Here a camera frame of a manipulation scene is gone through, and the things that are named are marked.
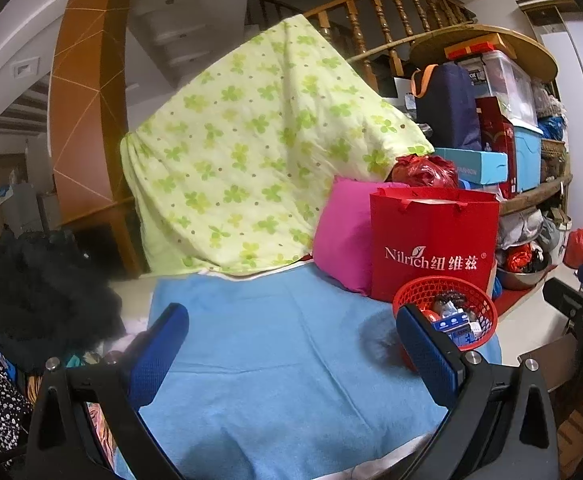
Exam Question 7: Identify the wooden stair railing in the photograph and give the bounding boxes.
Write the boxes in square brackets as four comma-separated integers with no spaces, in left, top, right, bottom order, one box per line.
[248,0,477,78]

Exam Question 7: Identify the green clover print quilt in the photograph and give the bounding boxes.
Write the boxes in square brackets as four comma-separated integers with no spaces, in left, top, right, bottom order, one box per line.
[120,14,435,277]

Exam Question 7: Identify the red paper shopping bag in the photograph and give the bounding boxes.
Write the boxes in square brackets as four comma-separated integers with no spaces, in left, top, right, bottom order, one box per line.
[370,186,501,303]

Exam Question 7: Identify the brown wicker basket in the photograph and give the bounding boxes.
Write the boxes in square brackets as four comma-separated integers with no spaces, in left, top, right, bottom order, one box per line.
[541,140,568,182]

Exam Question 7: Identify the knotted black plastic bag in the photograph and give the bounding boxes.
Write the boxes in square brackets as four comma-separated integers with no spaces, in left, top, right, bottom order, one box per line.
[431,294,467,316]

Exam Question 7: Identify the orange pink scarf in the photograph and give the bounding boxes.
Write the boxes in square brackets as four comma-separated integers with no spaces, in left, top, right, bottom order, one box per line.
[86,400,122,476]

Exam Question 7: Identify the blue plastic bag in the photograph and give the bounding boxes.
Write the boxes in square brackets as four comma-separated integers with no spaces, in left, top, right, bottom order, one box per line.
[539,115,567,142]

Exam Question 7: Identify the orange wooden pillar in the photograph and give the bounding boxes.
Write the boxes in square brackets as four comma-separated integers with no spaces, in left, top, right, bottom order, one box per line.
[48,0,144,276]

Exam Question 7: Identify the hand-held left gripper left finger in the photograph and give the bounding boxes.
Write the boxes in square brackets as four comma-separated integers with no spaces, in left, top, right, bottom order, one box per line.
[25,302,192,480]

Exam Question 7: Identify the pile of black clothes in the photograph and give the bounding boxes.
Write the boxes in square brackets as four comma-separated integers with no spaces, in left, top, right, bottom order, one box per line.
[0,230,124,376]

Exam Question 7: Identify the tall red gift box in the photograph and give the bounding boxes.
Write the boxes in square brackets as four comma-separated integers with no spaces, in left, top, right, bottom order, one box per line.
[475,96,517,198]

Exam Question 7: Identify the dark blue bag orange handles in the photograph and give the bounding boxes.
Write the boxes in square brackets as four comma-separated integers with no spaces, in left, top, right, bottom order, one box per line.
[411,62,482,151]

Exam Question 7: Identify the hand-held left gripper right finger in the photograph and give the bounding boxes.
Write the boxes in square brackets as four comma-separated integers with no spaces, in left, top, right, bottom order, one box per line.
[395,302,559,480]

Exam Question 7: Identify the white cloth bundle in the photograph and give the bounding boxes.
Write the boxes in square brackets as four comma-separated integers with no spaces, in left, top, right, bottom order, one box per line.
[499,207,545,251]

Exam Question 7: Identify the turquoise cardboard box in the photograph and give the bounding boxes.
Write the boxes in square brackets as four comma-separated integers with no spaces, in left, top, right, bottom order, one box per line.
[434,147,509,191]

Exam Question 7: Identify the blue cardboard box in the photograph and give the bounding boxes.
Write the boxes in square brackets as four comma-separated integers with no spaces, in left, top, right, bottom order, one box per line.
[431,312,472,333]

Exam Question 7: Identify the flat orange red box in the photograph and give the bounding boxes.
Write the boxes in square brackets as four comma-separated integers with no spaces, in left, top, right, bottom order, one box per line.
[444,32,517,61]

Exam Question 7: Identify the white sheet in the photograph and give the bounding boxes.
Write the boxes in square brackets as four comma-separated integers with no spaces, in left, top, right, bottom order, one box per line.
[104,315,152,361]

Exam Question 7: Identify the blue blanket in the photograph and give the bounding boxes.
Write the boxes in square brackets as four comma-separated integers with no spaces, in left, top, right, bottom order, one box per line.
[116,262,502,480]

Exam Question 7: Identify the metal basin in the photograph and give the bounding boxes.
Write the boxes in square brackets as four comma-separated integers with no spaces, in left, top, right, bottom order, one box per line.
[496,252,553,291]

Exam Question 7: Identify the blue plastic storage bin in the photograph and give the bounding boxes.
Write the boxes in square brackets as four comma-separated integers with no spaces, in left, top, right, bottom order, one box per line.
[514,122,543,193]

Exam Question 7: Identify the orange red plastic bag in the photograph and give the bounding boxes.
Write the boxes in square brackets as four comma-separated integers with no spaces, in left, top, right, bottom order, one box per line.
[505,245,532,273]

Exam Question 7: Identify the clear plastic storage box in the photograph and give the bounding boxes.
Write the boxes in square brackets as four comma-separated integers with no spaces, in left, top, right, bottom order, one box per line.
[459,50,539,128]

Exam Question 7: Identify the red mesh plastic basket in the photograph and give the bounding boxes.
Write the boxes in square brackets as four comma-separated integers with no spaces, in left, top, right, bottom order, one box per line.
[393,276,499,371]

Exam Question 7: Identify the large crumpled red plastic bag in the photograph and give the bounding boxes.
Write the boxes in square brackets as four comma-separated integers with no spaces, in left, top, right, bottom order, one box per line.
[390,154,459,190]

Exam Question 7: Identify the round bamboo tray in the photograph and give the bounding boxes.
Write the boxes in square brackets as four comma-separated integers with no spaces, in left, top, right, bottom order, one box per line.
[410,22,558,83]

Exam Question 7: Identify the pink pillow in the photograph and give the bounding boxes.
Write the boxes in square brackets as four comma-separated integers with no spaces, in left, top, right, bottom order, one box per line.
[313,176,409,295]

